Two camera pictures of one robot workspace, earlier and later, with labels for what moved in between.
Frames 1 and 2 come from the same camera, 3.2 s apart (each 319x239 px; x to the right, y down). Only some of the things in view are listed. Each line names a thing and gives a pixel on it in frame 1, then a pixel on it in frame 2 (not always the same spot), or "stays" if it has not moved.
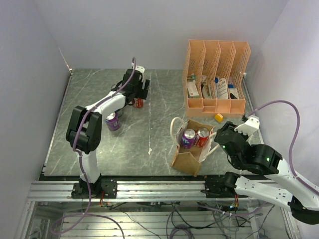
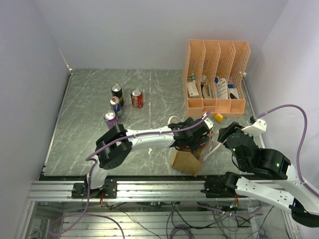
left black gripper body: x=138 y=89 to x=193 y=145
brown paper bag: x=187 y=160 stays
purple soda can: x=112 y=121 stays
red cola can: x=138 y=102 stays
